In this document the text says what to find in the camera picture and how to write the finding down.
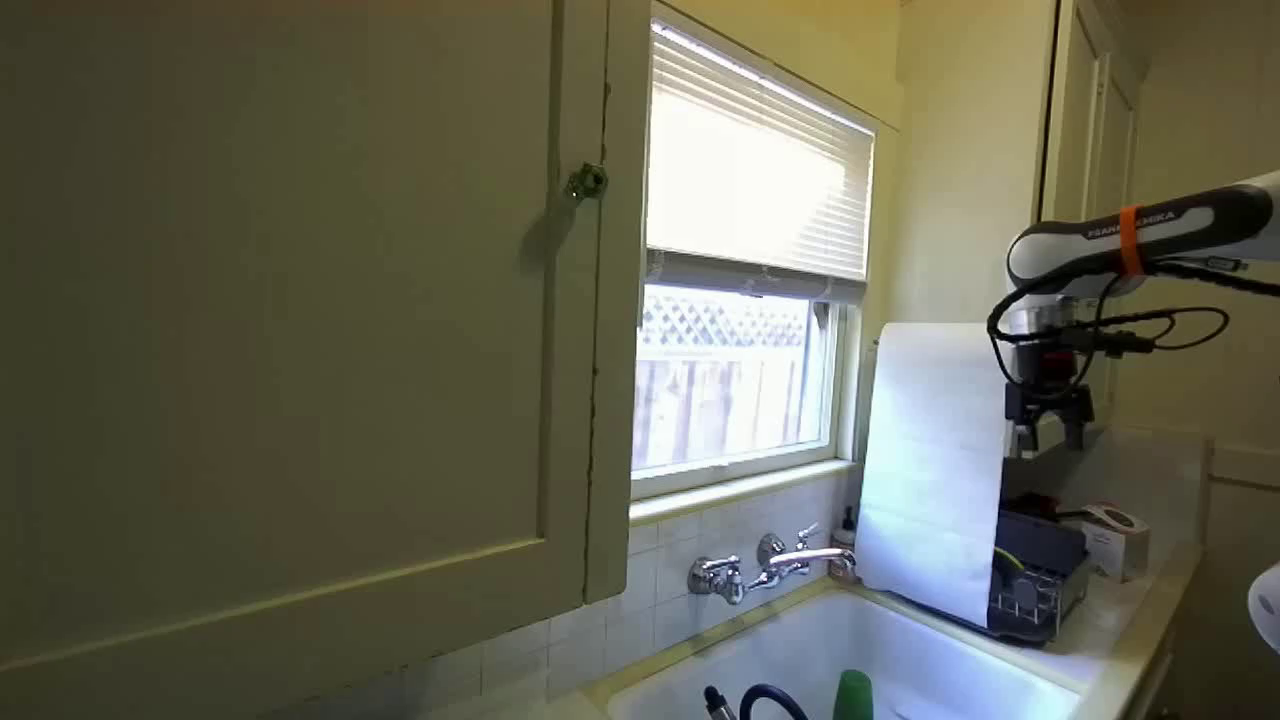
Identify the cream wall cabinet with latch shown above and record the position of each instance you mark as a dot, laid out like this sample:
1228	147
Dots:
267	334

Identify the metal cabinet latch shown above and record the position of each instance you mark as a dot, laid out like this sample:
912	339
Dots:
585	182

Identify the chrome wall faucet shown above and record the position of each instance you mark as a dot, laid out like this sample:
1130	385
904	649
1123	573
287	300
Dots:
722	578

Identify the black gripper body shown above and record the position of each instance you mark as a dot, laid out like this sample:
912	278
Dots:
1052	362

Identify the white paper towel roll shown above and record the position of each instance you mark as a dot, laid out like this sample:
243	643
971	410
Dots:
935	465

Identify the cream wall cabinet holding towel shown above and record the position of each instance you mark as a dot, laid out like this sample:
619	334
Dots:
973	161

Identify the small white box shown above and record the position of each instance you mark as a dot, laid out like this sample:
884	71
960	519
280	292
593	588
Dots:
1116	540

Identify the green plastic cup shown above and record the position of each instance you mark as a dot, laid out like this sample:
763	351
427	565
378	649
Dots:
853	697

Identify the white sink basin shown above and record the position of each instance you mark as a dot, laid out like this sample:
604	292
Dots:
935	666

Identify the white window frame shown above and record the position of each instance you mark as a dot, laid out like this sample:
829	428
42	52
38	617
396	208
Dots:
732	491

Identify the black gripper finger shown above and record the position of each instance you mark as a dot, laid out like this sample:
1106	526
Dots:
1082	425
1027	425

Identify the white window blind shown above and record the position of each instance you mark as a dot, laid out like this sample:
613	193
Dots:
763	173

